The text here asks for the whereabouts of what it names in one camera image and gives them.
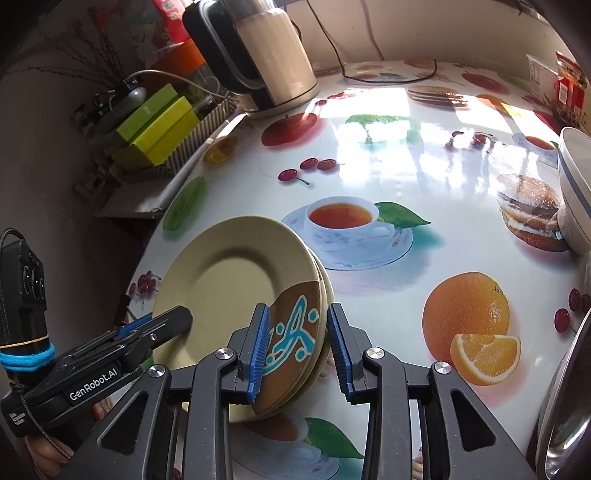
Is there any white bowl with blue stripe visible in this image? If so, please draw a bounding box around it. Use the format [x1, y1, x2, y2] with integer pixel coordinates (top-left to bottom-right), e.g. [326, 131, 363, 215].
[556, 127, 591, 257]

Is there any dried twig bunch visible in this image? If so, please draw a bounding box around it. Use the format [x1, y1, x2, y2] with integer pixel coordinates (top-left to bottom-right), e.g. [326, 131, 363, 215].
[14, 21, 123, 95]

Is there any orange container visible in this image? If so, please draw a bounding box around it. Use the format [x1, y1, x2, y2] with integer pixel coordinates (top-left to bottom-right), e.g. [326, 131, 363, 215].
[148, 39, 208, 83]

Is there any beige plate with brown print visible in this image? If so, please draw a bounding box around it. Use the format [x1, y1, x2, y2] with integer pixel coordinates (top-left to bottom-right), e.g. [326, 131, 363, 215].
[152, 216, 324, 423]
[259, 247, 330, 418]
[272, 265, 334, 411]

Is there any black power cable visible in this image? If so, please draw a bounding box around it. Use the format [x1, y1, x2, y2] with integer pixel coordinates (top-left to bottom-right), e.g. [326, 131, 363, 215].
[318, 9, 437, 85]

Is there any white cable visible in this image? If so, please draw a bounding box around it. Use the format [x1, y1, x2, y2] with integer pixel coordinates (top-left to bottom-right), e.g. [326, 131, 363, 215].
[124, 69, 232, 101]

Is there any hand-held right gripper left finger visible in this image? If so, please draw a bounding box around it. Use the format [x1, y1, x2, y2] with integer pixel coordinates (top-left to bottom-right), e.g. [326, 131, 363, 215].
[60, 303, 271, 480]

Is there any red label sauce jar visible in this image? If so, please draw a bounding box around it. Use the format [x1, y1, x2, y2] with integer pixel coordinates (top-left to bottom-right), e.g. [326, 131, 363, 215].
[554, 51, 591, 125]

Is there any grey ribbed basket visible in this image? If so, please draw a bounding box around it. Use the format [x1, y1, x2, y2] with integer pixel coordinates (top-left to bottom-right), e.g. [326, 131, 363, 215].
[165, 98, 239, 175]

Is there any white electric kettle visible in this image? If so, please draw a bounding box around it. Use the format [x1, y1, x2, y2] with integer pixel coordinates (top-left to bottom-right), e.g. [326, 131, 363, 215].
[182, 0, 320, 120]

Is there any grey round device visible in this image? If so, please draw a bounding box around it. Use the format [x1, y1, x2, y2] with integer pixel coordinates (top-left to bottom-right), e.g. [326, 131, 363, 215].
[117, 85, 148, 114]

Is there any stainless steel bowl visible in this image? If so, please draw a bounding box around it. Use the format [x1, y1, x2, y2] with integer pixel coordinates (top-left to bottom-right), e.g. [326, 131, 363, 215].
[536, 309, 591, 480]

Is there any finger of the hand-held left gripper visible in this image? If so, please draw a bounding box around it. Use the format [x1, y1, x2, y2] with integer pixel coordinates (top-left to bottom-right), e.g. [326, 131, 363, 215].
[115, 305, 194, 352]
[117, 313, 154, 337]

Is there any person's left hand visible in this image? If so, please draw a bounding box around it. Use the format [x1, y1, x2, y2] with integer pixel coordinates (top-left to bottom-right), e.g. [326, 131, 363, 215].
[25, 434, 81, 469]

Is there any white plastic cup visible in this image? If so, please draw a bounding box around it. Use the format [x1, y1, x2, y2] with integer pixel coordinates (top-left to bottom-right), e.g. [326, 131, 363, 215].
[526, 54, 561, 97]

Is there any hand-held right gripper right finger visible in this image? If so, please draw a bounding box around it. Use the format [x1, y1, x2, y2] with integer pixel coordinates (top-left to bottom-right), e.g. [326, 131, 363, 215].
[326, 303, 539, 480]

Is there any dark green box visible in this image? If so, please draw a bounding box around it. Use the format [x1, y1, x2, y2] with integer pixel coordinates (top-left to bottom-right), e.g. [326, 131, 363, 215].
[117, 84, 179, 143]

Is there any grey board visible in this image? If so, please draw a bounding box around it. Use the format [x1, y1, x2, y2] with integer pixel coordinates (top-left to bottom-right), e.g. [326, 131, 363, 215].
[91, 178, 186, 219]

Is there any lime green box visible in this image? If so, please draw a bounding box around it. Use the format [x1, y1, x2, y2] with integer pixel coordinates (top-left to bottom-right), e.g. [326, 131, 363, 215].
[129, 97, 200, 168]

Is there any grey wall cable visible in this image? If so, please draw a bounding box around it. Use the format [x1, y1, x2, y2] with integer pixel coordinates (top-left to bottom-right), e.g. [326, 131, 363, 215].
[364, 0, 385, 62]

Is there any red printed package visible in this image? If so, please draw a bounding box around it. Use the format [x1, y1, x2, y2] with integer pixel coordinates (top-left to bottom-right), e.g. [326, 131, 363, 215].
[152, 0, 191, 47]

